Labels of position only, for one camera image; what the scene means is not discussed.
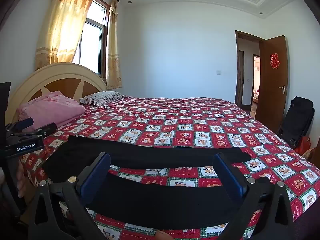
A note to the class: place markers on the narrow yellow curtain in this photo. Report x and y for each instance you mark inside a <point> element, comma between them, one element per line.
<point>113,50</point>

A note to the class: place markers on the black pants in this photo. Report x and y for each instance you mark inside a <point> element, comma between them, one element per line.
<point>150,152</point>

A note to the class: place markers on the wide yellow curtain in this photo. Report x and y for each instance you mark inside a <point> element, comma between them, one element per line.
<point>66,22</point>

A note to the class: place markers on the striped pillow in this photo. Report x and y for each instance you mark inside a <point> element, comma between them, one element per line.
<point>105,97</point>

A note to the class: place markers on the black suitcase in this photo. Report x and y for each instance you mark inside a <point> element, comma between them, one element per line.
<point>297,120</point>

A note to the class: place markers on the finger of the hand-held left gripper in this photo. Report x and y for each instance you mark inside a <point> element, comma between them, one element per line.
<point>25,123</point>
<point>47,128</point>

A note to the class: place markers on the red printed checkered bedspread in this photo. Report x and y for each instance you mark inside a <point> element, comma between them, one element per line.
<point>175,120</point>

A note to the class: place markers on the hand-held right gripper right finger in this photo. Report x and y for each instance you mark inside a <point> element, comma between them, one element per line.
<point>231,178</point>

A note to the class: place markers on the pink pillow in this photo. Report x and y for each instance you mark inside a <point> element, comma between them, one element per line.
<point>52,108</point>

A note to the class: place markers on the red bag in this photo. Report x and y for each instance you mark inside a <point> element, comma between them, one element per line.
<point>303,146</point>

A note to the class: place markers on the window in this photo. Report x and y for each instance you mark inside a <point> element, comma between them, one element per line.
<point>93,37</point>

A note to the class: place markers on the brown wooden door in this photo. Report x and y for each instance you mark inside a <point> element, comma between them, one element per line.
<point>271,92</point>

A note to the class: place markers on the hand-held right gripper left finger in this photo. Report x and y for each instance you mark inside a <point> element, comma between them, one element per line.
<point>93,178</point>

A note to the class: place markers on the cream wooden headboard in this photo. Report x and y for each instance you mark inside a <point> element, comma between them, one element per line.
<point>67,76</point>

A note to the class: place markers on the brown door frame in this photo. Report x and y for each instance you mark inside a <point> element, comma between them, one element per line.
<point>237,67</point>

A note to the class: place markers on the red paper door decoration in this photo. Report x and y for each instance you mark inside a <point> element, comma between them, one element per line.
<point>274,60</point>

